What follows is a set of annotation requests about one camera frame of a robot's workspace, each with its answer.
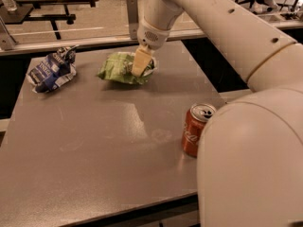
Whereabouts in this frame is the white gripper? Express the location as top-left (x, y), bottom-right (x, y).
top-left (132, 19), bottom-right (169, 77)

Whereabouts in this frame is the green jalapeno chip bag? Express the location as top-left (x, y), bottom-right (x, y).
top-left (98, 52), bottom-right (155, 85)

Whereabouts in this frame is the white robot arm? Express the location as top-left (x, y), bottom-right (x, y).
top-left (133, 0), bottom-right (303, 227)

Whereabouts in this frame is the blue chip bag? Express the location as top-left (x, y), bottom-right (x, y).
top-left (27, 45), bottom-right (77, 93)

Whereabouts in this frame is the red Coca-Cola can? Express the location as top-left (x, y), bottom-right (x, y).
top-left (182, 103), bottom-right (216, 157)

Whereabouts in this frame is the black background table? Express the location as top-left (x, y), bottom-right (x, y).
top-left (16, 0), bottom-right (98, 40)

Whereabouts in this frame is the black side table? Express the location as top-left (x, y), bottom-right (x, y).
top-left (0, 5), bottom-right (33, 27)

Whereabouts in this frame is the middle metal glass bracket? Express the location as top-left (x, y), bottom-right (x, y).
top-left (126, 0), bottom-right (139, 40)

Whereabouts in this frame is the metal glass bracket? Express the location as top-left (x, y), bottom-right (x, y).
top-left (0, 17), bottom-right (16, 50)
top-left (126, 0), bottom-right (139, 40)

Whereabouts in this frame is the left metal glass bracket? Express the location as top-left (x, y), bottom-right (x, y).
top-left (0, 17), bottom-right (16, 50)

